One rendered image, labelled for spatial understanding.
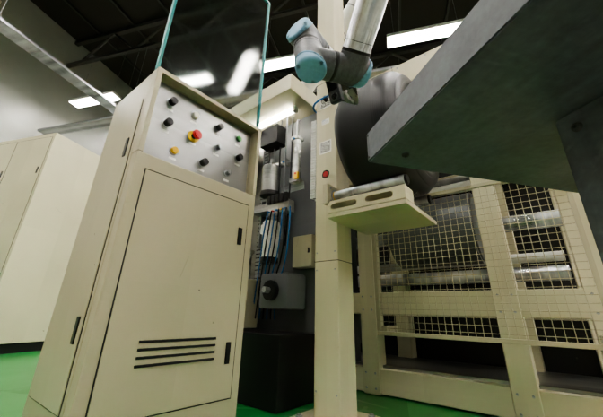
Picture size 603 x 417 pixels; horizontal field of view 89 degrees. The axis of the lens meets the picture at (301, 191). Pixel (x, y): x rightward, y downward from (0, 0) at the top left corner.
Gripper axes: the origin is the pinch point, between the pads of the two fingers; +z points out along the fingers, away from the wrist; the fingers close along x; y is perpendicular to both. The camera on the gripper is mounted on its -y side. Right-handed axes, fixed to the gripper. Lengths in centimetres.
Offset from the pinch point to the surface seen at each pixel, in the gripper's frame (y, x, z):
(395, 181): -23.3, -4.2, 25.4
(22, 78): 472, 940, -120
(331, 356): -88, 32, 41
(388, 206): -34.1, -1.5, 24.8
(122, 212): -54, 56, -46
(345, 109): 7.3, 9.2, 7.8
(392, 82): 15.1, -10.6, 11.5
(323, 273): -55, 36, 37
